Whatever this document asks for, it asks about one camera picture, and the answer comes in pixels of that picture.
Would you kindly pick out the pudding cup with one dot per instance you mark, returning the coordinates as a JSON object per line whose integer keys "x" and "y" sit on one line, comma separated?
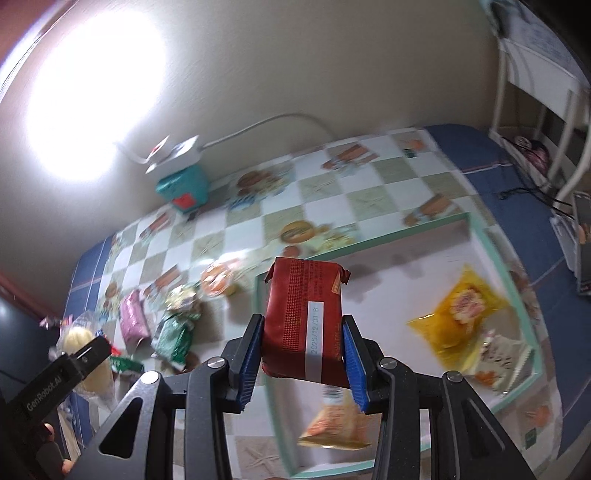
{"x": 219, "y": 277}

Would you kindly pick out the white snack packet orange print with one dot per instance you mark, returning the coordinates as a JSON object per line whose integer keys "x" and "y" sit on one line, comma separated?
{"x": 501, "y": 360}

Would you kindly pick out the orange striped snack packet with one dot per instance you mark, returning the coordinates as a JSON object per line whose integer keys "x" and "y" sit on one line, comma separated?
{"x": 332, "y": 424}

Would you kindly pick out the yellow snack packet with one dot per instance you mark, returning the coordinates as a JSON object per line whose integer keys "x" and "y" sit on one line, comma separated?
{"x": 461, "y": 314}

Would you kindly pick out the black pink bag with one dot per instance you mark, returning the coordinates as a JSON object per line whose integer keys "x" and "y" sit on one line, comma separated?
{"x": 531, "y": 154}

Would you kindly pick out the white phone stand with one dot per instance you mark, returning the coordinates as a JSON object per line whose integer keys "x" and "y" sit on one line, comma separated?
{"x": 563, "y": 240}

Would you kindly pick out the black smartphone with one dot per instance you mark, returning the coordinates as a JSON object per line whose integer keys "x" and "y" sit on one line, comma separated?
{"x": 582, "y": 249}

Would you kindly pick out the teal cardboard box tray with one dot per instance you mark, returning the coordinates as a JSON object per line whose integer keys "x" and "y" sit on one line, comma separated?
{"x": 406, "y": 286}

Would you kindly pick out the dark red snack packet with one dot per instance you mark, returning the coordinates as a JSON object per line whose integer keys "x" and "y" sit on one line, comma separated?
{"x": 300, "y": 314}

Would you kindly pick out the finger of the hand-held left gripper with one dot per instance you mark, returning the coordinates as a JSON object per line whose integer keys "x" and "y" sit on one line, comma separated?
{"x": 92, "y": 353}

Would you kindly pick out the bread bun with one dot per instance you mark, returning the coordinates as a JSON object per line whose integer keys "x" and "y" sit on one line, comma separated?
{"x": 76, "y": 339}

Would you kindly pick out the white paper sign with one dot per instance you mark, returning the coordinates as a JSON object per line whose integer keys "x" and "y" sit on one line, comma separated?
{"x": 540, "y": 41}

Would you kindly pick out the person's left hand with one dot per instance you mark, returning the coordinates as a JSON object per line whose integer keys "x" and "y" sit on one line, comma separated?
{"x": 48, "y": 430}

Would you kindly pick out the small teal box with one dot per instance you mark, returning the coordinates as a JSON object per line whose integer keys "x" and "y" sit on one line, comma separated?
{"x": 184, "y": 184}

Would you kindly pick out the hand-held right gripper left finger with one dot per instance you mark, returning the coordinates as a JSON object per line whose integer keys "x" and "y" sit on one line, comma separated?
{"x": 251, "y": 364}

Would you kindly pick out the white chair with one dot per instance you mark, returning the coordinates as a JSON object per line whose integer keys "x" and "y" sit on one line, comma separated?
{"x": 503, "y": 92}

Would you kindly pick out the green snack packet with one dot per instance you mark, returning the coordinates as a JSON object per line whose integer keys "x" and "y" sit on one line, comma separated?
{"x": 173, "y": 339}

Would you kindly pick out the pink snack packet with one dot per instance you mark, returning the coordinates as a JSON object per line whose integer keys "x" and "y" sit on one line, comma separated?
{"x": 134, "y": 318}

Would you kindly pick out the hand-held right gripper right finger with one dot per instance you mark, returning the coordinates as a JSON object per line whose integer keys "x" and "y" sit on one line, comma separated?
{"x": 354, "y": 369}

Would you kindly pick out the teal cloth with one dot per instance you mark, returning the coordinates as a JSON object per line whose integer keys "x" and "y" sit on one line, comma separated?
{"x": 494, "y": 11}

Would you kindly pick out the green snack carton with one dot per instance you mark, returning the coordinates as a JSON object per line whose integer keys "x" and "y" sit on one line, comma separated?
{"x": 127, "y": 364}

